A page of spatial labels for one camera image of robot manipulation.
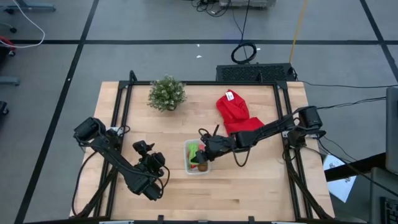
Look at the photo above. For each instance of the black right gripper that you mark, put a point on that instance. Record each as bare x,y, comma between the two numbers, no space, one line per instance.
219,145

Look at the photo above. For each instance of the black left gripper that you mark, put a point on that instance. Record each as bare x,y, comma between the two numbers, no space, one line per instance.
140,147

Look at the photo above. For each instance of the round brown fruit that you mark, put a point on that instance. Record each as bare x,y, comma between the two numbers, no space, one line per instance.
202,167

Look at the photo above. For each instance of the small red-orange fruit green calyx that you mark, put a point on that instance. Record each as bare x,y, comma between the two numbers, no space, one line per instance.
201,147

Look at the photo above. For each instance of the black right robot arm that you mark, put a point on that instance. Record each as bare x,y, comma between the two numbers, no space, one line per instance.
270,127

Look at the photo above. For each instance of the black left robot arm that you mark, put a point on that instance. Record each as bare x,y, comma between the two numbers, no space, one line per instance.
124,169

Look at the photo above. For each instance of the clear plastic tupperware container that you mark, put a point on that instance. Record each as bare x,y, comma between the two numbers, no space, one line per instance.
186,146

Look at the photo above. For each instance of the small potted green plant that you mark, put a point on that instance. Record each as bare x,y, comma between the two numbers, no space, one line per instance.
167,93

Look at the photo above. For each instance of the red cloth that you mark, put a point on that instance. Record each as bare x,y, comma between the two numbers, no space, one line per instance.
236,112

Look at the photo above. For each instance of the black vented computer case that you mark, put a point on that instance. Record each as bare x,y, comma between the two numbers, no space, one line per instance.
255,73

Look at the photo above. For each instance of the white paper sheet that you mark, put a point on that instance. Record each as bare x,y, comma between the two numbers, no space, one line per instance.
340,186

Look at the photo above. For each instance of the black caster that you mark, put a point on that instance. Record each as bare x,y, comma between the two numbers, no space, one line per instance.
3,107

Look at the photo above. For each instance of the grey table foot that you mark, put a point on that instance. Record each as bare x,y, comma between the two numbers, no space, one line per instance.
31,6
9,81

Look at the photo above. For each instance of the black desk edge bar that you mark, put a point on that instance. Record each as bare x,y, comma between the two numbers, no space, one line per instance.
357,166

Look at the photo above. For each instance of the grey equipment box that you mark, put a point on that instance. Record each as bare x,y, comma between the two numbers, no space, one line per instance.
245,3

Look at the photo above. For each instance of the red chair base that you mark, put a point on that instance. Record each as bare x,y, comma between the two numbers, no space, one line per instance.
6,42

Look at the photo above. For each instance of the black aluminium table frame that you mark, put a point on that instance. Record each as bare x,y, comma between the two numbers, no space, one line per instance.
199,83

